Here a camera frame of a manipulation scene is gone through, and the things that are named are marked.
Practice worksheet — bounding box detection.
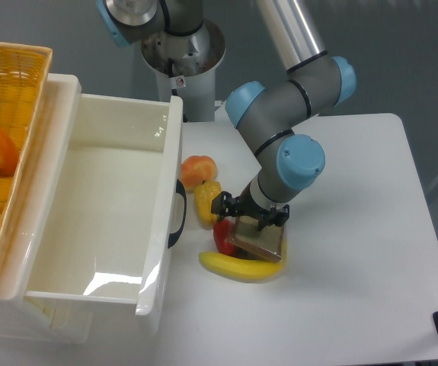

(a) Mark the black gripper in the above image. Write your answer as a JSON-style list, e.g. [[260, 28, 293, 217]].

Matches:
[[211, 182, 290, 230]]

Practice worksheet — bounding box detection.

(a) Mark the bagged toast slice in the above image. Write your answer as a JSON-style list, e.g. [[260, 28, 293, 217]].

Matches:
[[229, 216, 284, 263]]

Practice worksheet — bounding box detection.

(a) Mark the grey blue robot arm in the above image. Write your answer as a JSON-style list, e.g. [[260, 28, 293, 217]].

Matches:
[[97, 1, 356, 228]]

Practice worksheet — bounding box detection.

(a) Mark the red bell pepper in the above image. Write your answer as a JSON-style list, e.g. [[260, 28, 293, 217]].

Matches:
[[213, 219, 237, 256]]

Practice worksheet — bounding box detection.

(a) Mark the yellow bell pepper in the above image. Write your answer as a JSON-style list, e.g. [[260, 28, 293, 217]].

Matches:
[[193, 181, 222, 229]]

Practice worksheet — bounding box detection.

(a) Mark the yellow banana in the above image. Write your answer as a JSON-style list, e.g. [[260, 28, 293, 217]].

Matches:
[[198, 239, 287, 283]]

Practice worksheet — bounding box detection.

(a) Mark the orange peach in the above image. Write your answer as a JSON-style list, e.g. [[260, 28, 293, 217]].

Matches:
[[180, 156, 218, 191]]

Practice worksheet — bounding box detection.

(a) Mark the white plastic drawer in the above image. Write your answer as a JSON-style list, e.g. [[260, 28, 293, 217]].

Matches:
[[27, 95, 183, 316]]

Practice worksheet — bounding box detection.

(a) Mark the white drawer cabinet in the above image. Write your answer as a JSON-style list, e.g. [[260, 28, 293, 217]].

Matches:
[[0, 74, 92, 343]]

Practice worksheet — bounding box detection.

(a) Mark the yellow wicker basket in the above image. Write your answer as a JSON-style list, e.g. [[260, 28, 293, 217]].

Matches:
[[0, 42, 53, 264]]

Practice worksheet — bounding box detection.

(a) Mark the black drawer handle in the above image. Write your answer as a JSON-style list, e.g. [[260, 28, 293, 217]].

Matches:
[[168, 180, 187, 249]]

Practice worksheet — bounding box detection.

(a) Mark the metal mounting bracket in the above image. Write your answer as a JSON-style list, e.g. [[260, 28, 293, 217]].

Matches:
[[214, 100, 229, 122]]

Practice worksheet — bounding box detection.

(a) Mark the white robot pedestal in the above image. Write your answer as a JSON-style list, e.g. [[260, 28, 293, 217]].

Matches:
[[141, 19, 225, 122]]

